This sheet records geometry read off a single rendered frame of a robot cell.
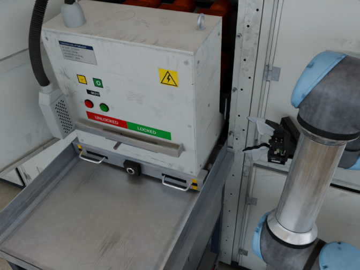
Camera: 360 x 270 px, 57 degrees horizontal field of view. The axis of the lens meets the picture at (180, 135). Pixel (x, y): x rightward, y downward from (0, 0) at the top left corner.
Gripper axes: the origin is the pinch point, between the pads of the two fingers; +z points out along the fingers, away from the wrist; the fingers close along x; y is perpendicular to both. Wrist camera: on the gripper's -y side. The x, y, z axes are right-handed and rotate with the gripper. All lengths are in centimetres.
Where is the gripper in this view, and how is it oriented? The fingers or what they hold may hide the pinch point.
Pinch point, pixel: (244, 133)
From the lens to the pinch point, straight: 109.8
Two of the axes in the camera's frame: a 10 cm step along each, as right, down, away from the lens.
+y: -2.9, 6.8, -6.8
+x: 0.4, 7.2, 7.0
